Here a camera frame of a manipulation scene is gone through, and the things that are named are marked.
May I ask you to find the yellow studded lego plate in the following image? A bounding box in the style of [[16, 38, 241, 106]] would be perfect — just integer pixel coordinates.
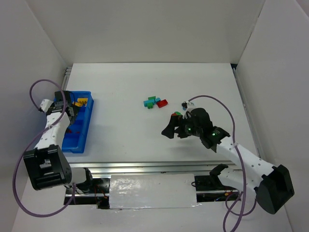
[[73, 102, 87, 107]]

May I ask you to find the long yellow lego brick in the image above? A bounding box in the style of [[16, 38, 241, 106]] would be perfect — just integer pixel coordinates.
[[77, 98, 88, 104]]

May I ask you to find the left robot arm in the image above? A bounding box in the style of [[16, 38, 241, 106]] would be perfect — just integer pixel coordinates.
[[23, 91, 92, 193]]

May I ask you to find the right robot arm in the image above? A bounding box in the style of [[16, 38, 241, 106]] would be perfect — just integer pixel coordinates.
[[161, 108, 295, 215]]

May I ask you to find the red square lego brick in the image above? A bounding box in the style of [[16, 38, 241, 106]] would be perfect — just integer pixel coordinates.
[[156, 99, 168, 108]]

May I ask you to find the small green lego brick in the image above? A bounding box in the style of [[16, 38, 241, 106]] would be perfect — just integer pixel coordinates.
[[147, 103, 154, 109]]

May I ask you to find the blue compartment bin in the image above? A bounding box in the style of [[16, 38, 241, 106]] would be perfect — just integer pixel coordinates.
[[62, 91, 94, 153]]

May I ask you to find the long teal lego brick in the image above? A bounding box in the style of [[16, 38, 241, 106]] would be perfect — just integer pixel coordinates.
[[143, 100, 155, 107]]

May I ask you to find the white taped panel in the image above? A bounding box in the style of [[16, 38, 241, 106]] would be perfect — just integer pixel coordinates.
[[109, 174, 197, 209]]

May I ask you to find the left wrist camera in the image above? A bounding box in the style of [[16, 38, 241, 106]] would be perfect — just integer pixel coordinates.
[[39, 99, 54, 113]]

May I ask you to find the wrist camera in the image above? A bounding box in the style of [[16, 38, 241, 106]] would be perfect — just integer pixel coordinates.
[[182, 101, 195, 119], [39, 99, 54, 113]]

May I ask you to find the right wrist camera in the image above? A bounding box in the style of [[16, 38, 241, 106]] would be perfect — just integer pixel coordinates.
[[182, 101, 195, 119]]

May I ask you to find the aluminium front rail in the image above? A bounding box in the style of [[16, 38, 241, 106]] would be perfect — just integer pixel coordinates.
[[70, 160, 240, 176]]

